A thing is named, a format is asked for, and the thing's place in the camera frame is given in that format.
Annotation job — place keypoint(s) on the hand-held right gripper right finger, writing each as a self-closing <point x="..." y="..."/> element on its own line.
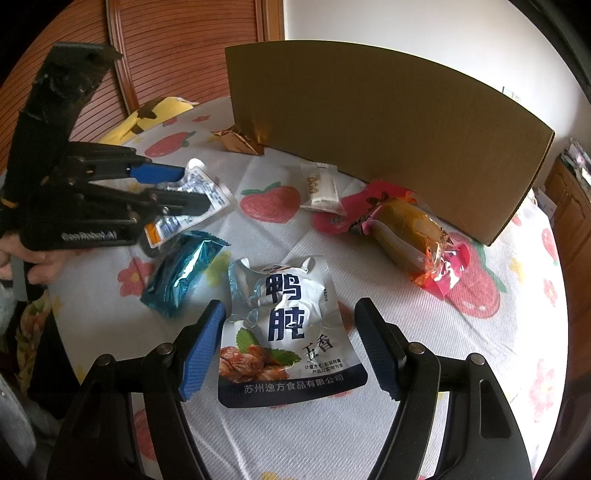
<point x="381" y="350"/>

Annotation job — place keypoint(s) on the wooden slatted wardrobe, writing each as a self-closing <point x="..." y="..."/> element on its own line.
<point x="184" y="46"/>

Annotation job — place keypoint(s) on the floral blanket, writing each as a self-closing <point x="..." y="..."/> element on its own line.
<point x="37" y="332"/>

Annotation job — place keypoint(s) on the pink snack packet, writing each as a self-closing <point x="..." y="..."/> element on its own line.
<point x="364" y="199"/>

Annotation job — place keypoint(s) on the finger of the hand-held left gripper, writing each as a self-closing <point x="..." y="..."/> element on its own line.
<point x="157" y="173"/>
<point x="184" y="203"/>

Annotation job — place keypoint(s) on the silver foil pouch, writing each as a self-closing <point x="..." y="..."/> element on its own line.
<point x="210" y="187"/>

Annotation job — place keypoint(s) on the white wall socket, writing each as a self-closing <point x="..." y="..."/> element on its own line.
<point x="511" y="93"/>

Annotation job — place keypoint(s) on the person's left hand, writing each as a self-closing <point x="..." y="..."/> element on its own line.
<point x="44" y="265"/>

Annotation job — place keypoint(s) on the yellow plush toy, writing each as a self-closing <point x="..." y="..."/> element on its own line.
<point x="157" y="113"/>

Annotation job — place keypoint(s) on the brown cardboard box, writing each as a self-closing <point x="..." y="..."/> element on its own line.
<point x="369" y="115"/>

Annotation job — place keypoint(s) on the wooden cabinet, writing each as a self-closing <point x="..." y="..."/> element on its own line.
<point x="572" y="212"/>

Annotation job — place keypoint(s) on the small white candy bar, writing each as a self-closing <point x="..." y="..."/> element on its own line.
<point x="321" y="189"/>

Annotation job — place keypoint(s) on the teal foil packet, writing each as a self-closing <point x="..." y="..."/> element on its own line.
<point x="180" y="272"/>

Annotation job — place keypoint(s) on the patterned cloth pile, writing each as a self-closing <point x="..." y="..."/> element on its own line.
<point x="577" y="159"/>

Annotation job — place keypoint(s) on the orange and pink bread packet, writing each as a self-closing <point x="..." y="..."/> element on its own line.
<point x="406" y="230"/>

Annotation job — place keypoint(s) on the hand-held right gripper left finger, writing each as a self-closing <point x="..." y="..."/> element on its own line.
<point x="203" y="350"/>

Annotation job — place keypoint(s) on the white strawberry print tablecloth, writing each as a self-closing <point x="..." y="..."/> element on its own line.
<point x="461" y="369"/>

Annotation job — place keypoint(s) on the white paper bag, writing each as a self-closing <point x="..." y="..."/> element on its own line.
<point x="544" y="202"/>

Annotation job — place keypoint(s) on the silver duck gizzard pouch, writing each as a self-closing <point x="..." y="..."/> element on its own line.
<point x="286" y="323"/>

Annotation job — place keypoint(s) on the gold wrapped candy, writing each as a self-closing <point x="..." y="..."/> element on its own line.
<point x="238" y="141"/>

